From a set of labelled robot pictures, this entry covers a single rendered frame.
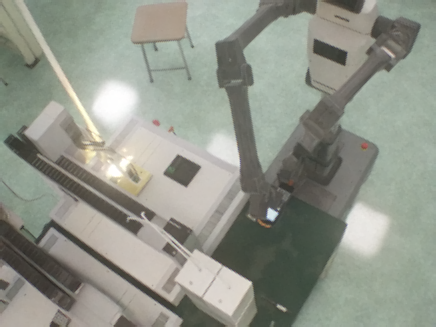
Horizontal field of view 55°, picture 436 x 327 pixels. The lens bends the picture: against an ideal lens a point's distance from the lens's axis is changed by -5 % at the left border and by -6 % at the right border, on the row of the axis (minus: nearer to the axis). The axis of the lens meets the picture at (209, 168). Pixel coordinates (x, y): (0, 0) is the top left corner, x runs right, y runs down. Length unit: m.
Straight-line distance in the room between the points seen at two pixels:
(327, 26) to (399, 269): 1.57
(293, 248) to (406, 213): 1.15
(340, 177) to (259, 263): 0.93
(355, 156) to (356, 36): 1.13
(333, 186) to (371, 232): 0.41
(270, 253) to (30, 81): 2.72
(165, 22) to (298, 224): 1.82
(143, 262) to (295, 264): 0.63
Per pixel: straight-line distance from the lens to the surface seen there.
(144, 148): 2.08
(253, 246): 1.91
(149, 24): 3.20
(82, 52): 3.94
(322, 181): 2.55
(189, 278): 1.40
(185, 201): 1.90
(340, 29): 1.73
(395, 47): 1.53
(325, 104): 1.28
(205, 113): 3.18
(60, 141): 1.67
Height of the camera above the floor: 2.56
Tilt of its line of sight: 61 degrees down
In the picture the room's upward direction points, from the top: 16 degrees counter-clockwise
